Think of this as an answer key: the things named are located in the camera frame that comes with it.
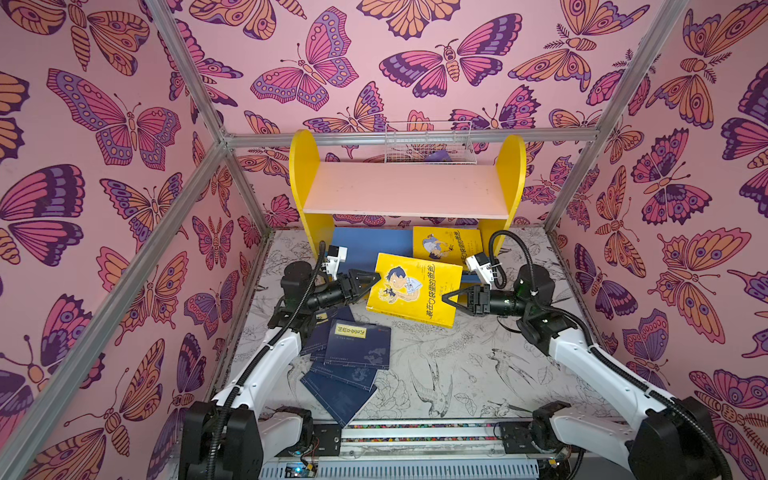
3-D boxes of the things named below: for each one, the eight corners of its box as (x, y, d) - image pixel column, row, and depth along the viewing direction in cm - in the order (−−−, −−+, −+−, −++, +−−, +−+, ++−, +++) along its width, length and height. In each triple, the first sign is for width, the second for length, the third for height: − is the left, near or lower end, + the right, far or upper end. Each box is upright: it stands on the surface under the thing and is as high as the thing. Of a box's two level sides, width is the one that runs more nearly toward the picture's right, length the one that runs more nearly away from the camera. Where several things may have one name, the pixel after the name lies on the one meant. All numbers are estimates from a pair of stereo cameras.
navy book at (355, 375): (308, 375, 86) (306, 371, 83) (315, 358, 89) (312, 354, 86) (372, 390, 83) (371, 386, 80) (376, 373, 86) (375, 369, 83)
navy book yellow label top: (327, 370, 87) (323, 362, 83) (332, 329, 95) (329, 321, 91) (390, 369, 87) (390, 362, 83) (390, 329, 95) (390, 320, 91)
